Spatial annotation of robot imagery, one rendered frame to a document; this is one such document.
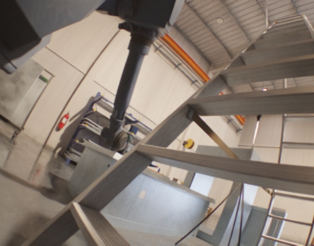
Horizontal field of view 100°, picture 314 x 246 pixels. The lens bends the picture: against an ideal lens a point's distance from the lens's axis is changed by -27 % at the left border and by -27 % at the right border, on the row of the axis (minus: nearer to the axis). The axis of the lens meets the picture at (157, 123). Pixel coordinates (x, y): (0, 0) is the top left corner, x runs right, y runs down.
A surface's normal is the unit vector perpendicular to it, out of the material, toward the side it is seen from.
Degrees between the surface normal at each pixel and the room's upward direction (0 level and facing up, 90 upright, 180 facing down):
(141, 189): 90
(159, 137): 92
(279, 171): 90
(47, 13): 90
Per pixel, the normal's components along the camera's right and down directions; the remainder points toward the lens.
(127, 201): 0.62, 0.00
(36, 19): 0.92, 0.37
